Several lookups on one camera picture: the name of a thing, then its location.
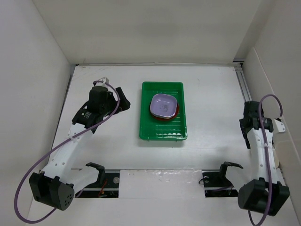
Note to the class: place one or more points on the purple square panda plate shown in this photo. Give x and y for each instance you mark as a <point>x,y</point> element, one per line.
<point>163,105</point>

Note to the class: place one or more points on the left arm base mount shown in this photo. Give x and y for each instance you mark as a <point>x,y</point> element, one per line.
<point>106,188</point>

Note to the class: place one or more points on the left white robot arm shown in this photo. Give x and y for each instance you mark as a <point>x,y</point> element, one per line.
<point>56,185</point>

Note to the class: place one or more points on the red round plate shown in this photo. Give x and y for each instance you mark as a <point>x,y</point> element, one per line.
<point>176,116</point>

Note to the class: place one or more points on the pink square panda plate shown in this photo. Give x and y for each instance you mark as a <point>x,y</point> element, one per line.
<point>165,119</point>

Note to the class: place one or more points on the green plastic bin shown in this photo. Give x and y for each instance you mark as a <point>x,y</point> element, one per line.
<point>155,130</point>

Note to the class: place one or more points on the cream square panda plate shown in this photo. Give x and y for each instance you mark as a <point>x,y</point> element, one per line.
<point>276,157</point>

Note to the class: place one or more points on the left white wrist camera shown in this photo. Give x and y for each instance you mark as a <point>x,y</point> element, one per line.
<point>103,80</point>

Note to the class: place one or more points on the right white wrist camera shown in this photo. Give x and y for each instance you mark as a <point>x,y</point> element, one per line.
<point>278,126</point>

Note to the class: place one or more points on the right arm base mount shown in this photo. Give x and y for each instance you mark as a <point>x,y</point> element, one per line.
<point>215,186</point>

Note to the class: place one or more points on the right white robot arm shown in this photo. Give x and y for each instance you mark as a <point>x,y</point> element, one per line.
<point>259,190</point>

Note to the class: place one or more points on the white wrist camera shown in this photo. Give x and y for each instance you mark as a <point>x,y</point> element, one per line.
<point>278,126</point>
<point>103,80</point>

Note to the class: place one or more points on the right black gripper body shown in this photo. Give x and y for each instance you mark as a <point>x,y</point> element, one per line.
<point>241,121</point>

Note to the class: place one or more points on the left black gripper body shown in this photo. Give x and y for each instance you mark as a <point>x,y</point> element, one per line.
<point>110,106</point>

